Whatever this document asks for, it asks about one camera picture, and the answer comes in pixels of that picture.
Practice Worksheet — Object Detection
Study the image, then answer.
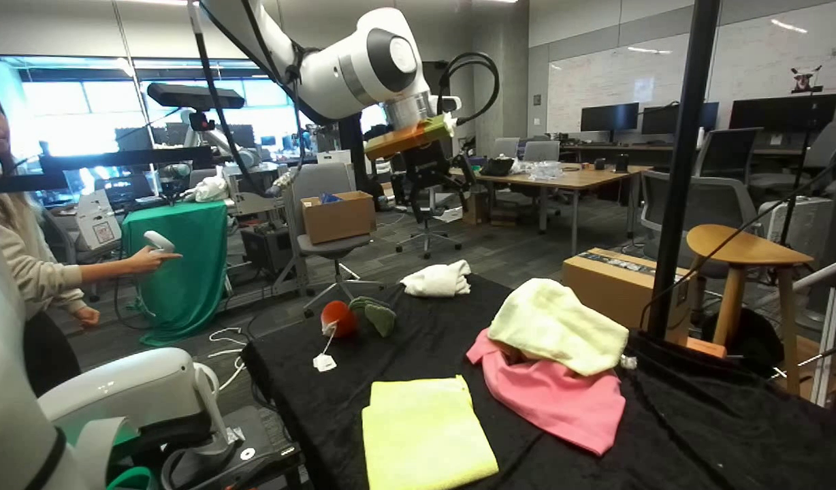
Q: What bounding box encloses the pink cloth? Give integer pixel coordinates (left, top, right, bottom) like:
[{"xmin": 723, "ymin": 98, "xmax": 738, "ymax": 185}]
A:
[{"xmin": 464, "ymin": 333, "xmax": 626, "ymax": 455}]

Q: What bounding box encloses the white toy label tag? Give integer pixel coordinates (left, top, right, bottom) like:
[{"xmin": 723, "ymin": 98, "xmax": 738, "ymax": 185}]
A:
[{"xmin": 313, "ymin": 355, "xmax": 338, "ymax": 373}]

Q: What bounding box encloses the pale green white cloth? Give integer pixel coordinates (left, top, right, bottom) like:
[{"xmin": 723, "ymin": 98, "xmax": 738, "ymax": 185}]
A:
[{"xmin": 486, "ymin": 278, "xmax": 628, "ymax": 376}]

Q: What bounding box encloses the yellow microfiber cloth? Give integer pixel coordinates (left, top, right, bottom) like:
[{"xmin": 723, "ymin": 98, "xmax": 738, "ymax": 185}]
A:
[{"xmin": 361, "ymin": 376, "xmax": 497, "ymax": 490}]

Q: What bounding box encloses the black camera on stand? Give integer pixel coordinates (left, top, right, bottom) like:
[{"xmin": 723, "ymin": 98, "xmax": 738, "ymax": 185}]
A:
[{"xmin": 146, "ymin": 84, "xmax": 244, "ymax": 112}]

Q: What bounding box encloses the white terry towel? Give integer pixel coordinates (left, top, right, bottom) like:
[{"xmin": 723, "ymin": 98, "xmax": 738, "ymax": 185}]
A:
[{"xmin": 399, "ymin": 260, "xmax": 471, "ymax": 297}]

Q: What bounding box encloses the wooden office table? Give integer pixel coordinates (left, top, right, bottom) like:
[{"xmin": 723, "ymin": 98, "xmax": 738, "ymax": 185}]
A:
[{"xmin": 479, "ymin": 161, "xmax": 647, "ymax": 250}]

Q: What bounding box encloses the wooden stool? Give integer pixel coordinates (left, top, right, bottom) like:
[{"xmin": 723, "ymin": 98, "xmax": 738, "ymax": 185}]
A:
[{"xmin": 686, "ymin": 223, "xmax": 809, "ymax": 396}]

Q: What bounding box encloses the person in beige sweater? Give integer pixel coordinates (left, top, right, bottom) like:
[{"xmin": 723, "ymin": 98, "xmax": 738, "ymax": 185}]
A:
[{"xmin": 0, "ymin": 105, "xmax": 174, "ymax": 396}]

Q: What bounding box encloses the black vertical pole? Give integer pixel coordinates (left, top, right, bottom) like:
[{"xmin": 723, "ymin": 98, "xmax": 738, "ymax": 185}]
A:
[{"xmin": 647, "ymin": 0, "xmax": 720, "ymax": 342}]

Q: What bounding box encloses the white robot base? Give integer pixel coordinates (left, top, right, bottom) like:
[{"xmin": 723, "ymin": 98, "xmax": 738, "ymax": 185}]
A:
[{"xmin": 0, "ymin": 250, "xmax": 298, "ymax": 490}]

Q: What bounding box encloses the cardboard box on chair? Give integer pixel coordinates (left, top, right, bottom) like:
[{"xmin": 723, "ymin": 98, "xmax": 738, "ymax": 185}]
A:
[{"xmin": 298, "ymin": 192, "xmax": 376, "ymax": 245}]

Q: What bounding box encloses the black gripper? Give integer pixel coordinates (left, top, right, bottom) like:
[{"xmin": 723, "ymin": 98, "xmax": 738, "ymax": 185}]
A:
[{"xmin": 402, "ymin": 141, "xmax": 463, "ymax": 218}]

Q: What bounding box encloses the green cloth covered stand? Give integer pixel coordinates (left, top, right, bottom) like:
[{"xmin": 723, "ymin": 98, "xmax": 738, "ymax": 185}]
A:
[{"xmin": 121, "ymin": 203, "xmax": 226, "ymax": 343}]

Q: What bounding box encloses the cardboard box on floor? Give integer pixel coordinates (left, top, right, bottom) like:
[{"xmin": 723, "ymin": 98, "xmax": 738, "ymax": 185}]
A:
[{"xmin": 560, "ymin": 249, "xmax": 693, "ymax": 336}]

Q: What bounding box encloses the red plush radish toy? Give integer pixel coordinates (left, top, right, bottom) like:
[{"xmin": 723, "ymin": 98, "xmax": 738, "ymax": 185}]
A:
[{"xmin": 321, "ymin": 297, "xmax": 396, "ymax": 337}]

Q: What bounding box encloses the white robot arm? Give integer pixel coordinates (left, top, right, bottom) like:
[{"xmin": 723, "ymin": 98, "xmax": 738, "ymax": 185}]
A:
[{"xmin": 198, "ymin": 0, "xmax": 454, "ymax": 161}]

